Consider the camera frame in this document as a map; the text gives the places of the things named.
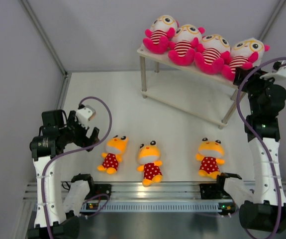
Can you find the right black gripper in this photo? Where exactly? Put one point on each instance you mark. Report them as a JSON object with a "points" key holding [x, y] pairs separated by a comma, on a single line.
{"points": [[254, 77]]}

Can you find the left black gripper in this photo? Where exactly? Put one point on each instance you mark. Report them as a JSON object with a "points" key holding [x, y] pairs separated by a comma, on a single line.
{"points": [[84, 141]]}

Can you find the pink striped plush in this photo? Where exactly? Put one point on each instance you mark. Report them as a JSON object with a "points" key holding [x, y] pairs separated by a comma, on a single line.
{"points": [[212, 53], [244, 54], [182, 45]]}

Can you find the yellow dotted plush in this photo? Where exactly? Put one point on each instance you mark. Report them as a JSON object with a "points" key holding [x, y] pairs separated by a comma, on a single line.
{"points": [[149, 163], [210, 155], [112, 157]]}

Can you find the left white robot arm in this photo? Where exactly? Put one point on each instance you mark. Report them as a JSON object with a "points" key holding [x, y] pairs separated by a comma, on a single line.
{"points": [[57, 218]]}

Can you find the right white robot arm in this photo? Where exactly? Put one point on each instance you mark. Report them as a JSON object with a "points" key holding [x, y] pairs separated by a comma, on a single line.
{"points": [[263, 209]]}

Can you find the white two-tier wooden shelf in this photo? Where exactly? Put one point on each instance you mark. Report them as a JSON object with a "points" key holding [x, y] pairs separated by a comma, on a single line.
{"points": [[208, 97]]}

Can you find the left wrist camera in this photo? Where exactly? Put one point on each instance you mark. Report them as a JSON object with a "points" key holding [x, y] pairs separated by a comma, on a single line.
{"points": [[84, 114]]}

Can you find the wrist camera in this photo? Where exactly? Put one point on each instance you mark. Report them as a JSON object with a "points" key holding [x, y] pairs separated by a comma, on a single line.
{"points": [[84, 114], [279, 74]]}

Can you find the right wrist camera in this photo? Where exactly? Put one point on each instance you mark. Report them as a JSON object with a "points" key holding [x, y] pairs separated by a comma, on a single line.
{"points": [[279, 74]]}

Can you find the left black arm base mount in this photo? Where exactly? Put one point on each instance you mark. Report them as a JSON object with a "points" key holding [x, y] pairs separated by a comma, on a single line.
{"points": [[102, 188]]}

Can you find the slotted cable duct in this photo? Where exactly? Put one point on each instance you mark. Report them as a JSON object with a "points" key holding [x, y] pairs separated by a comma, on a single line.
{"points": [[198, 207]]}

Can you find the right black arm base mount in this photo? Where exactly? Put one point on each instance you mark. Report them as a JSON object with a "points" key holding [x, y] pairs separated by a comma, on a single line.
{"points": [[210, 191]]}

